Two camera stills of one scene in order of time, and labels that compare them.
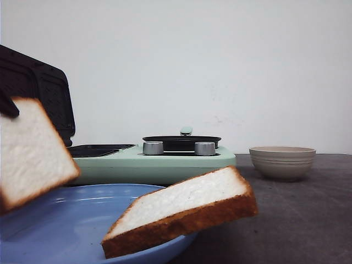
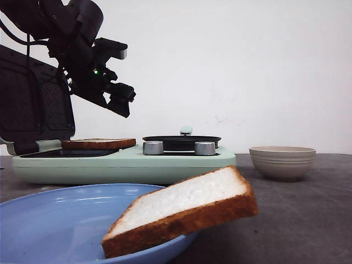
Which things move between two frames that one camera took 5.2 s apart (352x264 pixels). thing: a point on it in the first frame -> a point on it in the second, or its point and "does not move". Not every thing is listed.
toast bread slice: [34, 158] -> [98, 144]
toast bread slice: [215, 196] does not move
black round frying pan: [185, 142] does not move
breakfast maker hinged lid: [23, 76] does not move
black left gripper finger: [7, 106] -> [121, 91]
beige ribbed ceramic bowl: [282, 163] does not move
